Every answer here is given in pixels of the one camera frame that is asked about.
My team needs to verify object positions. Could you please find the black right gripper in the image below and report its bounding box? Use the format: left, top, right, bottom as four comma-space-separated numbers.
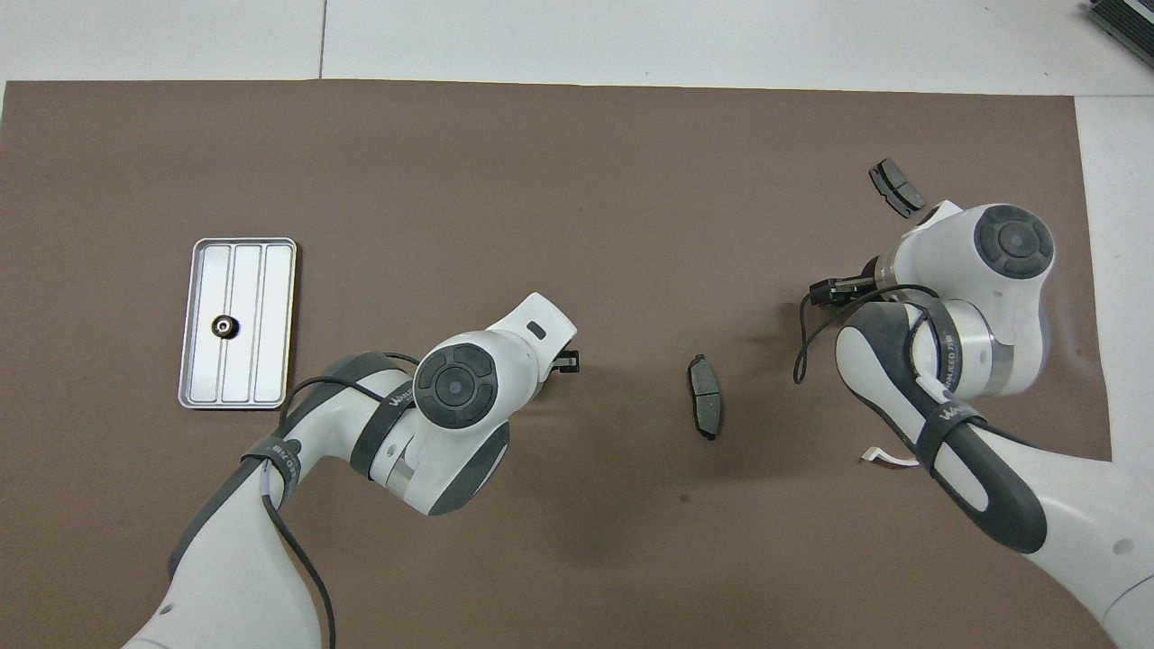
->
809, 275, 889, 306

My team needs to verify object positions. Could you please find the narrow dark grey brake pad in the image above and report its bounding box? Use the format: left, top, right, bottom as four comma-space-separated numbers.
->
687, 353, 724, 442

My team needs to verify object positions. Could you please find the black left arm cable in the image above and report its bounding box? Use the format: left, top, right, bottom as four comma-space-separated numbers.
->
260, 352, 425, 649

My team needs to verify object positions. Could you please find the black ribbed device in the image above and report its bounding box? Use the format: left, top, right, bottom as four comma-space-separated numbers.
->
1086, 0, 1154, 69

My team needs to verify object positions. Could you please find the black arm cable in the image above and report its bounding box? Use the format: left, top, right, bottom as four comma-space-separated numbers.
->
793, 284, 988, 425
260, 352, 425, 649

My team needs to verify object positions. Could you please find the brown table mat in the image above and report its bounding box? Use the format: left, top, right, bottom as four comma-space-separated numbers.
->
0, 79, 1135, 649

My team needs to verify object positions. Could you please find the wide dark grey brake pad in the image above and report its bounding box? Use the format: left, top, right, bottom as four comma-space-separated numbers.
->
868, 158, 928, 220

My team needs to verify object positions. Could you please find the silver metal tray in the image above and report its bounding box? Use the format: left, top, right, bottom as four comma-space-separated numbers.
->
178, 237, 298, 411

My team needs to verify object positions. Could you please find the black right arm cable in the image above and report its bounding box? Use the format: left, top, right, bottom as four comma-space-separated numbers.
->
793, 284, 988, 425

